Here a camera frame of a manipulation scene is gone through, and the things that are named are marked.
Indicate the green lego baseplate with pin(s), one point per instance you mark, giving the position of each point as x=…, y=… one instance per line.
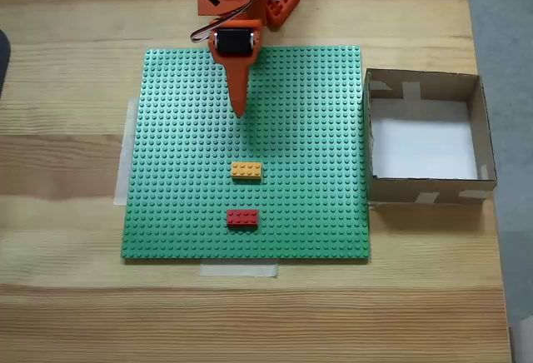
x=308, y=150

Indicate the yellow lego block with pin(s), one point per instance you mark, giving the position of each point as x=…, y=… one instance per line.
x=247, y=170

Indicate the red lego block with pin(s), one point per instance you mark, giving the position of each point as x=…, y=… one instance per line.
x=242, y=218

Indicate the black rounded device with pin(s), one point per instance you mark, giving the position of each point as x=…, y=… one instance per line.
x=4, y=63

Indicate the open cardboard box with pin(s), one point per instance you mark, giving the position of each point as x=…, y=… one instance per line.
x=391, y=191

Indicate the white paper sheet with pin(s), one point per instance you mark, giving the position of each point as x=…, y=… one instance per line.
x=424, y=142

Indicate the translucent masking tape strip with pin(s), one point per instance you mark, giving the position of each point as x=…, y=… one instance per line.
x=123, y=159
x=237, y=270

